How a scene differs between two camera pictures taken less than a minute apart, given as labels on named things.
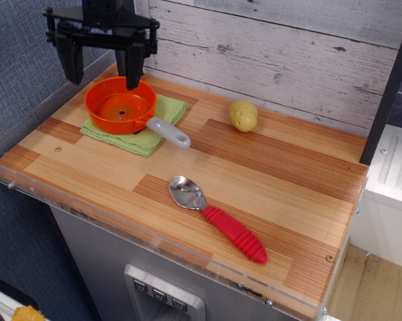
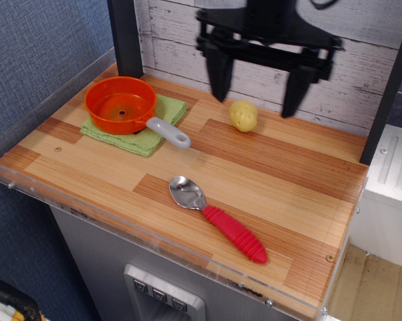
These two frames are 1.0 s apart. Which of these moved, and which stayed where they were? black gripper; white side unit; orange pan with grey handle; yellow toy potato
Moved: black gripper
Stayed: orange pan with grey handle; yellow toy potato; white side unit
